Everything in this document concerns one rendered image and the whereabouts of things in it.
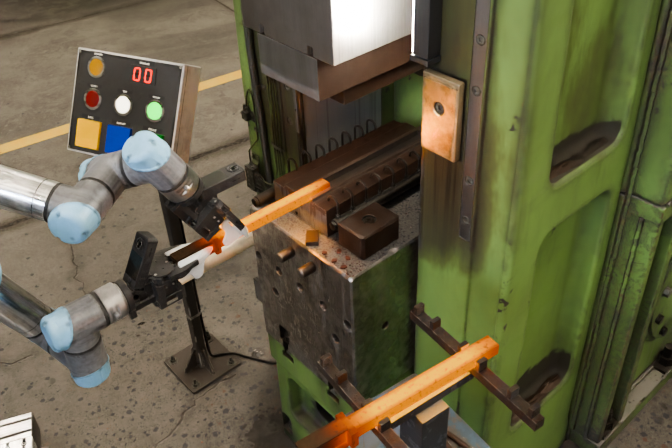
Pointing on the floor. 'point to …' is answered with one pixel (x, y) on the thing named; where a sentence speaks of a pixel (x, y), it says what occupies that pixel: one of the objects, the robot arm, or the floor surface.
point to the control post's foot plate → (188, 360)
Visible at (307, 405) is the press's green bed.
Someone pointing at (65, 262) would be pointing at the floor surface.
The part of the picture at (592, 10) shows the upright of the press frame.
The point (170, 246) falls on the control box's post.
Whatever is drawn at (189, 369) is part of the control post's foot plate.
